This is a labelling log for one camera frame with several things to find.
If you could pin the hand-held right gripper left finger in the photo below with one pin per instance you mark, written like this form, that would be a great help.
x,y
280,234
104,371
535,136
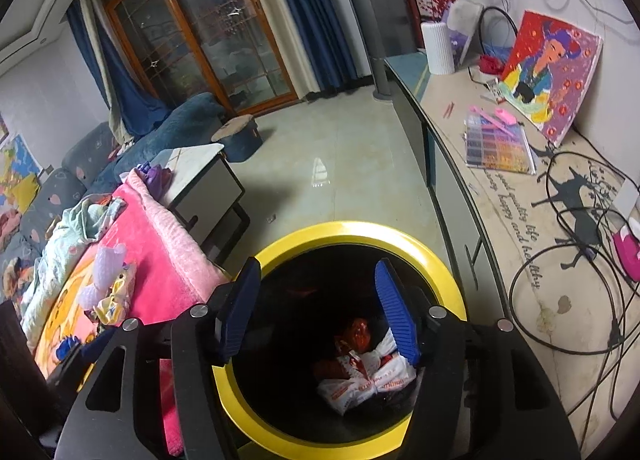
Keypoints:
x,y
237,310

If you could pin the white foam fruit net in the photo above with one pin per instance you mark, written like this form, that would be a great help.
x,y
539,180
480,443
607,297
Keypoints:
x,y
85,297

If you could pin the red plastic bag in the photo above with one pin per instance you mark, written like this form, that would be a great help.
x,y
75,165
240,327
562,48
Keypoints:
x,y
357,332

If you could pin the white plastic bag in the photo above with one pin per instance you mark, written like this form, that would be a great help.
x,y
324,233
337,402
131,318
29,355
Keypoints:
x,y
365,382

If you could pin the lilac foam fruit net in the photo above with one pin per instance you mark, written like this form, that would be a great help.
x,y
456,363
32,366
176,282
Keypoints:
x,y
107,260

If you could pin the long tv cabinet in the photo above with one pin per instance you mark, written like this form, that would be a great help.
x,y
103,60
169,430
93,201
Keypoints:
x,y
430,140

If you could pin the wall map poster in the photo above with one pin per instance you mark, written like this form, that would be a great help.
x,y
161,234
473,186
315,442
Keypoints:
x,y
17,165

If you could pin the pink bead tray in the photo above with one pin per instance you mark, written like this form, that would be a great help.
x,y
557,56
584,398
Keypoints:
x,y
502,116

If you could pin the light blue printed quilt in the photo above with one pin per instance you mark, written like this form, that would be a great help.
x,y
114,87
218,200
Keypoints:
x,y
65,235

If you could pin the yellow rimmed black trash bin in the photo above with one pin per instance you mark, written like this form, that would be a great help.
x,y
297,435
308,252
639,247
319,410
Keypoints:
x,y
350,230

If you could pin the silver tower air conditioner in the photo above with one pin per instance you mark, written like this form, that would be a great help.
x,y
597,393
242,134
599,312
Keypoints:
x,y
370,30

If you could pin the purple plastic bag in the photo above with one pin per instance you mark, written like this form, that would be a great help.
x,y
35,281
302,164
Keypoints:
x,y
152,177

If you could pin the printed snack bag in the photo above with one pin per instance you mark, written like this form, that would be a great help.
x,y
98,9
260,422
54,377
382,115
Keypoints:
x,y
114,302

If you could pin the white power adapter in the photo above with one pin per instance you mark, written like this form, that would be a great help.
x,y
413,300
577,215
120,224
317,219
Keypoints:
x,y
629,197

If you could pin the blue and beige curtain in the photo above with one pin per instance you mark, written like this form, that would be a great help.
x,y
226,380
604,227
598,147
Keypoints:
x,y
115,80
310,15

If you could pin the blue heart print sofa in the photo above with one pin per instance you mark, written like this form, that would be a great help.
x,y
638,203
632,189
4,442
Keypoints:
x,y
75,175

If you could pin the white top coffee table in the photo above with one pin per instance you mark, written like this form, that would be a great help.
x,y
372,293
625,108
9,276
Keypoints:
x,y
200,170

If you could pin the white ribbed vase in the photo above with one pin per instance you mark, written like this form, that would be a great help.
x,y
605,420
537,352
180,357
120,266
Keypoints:
x,y
437,47

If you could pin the wooden sliding glass door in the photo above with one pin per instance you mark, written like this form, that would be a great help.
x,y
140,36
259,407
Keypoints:
x,y
200,25

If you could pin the purple framed picture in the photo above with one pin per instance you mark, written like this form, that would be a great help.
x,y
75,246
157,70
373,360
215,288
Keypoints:
x,y
462,35

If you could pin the clear bead organiser box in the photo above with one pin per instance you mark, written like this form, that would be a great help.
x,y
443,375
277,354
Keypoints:
x,y
497,147

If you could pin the pink cartoon fleece blanket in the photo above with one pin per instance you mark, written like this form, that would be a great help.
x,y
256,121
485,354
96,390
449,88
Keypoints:
x,y
165,240

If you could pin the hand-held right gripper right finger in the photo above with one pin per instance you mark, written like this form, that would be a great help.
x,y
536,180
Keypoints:
x,y
397,310

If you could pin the pink white small appliance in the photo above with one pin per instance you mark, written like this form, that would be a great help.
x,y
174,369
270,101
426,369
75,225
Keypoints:
x,y
627,250

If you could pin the colourful woman portrait painting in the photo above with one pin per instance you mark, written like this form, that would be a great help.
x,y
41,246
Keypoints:
x,y
550,75

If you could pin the beige printed cabinet mat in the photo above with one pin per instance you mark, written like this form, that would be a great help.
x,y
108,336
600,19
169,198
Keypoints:
x,y
510,220

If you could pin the patterned clothes heap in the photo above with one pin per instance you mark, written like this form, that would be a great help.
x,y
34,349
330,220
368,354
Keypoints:
x,y
10,240

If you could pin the round blue pouf stool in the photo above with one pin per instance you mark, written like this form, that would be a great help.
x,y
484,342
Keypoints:
x,y
240,135

